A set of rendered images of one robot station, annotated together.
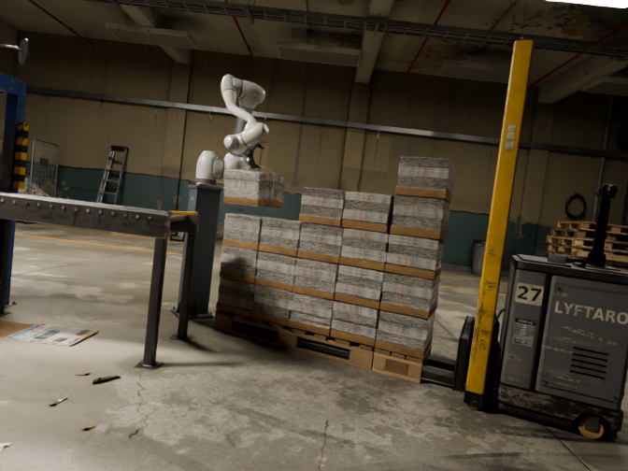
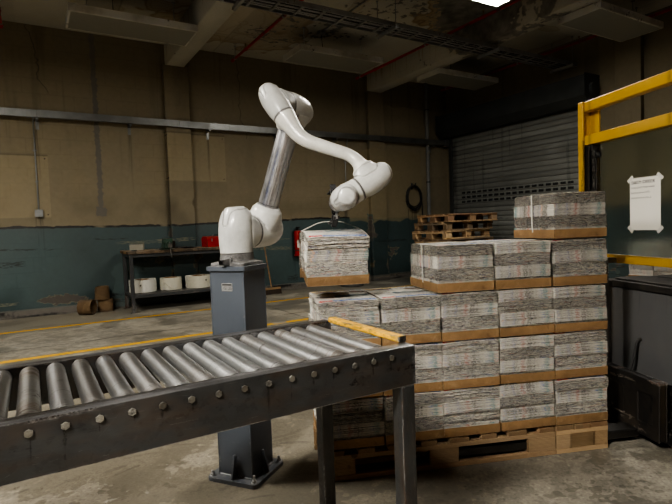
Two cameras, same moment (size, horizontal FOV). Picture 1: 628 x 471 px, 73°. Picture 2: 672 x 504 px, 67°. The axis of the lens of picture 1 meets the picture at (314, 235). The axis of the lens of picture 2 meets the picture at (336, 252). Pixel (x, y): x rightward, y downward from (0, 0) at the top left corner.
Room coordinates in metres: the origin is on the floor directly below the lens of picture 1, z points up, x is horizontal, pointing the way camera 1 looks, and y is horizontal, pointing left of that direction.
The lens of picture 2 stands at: (1.02, 1.76, 1.17)
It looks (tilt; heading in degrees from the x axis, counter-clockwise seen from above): 3 degrees down; 327
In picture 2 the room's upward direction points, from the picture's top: 2 degrees counter-clockwise
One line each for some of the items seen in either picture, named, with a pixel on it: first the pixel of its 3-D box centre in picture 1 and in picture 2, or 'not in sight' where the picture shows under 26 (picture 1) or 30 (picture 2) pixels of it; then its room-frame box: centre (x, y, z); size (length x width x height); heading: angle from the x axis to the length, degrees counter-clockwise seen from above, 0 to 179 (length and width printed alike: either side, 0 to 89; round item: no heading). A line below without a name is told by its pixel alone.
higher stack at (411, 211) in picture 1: (415, 266); (558, 316); (2.61, -0.65, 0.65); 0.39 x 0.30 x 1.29; 157
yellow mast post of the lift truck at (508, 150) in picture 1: (498, 220); not in sight; (2.13, -0.92, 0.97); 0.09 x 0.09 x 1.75; 67
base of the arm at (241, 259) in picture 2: (203, 182); (234, 259); (3.25, 0.89, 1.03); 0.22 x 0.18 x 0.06; 124
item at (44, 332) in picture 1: (55, 333); not in sight; (2.46, 1.45, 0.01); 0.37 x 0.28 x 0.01; 88
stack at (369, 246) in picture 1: (305, 282); (428, 370); (2.89, 0.02, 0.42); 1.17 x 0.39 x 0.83; 67
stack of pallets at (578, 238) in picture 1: (593, 260); (455, 249); (7.54, -5.01, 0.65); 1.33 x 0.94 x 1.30; 92
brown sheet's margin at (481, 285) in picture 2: (329, 221); (449, 282); (2.84, -0.09, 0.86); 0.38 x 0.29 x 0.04; 158
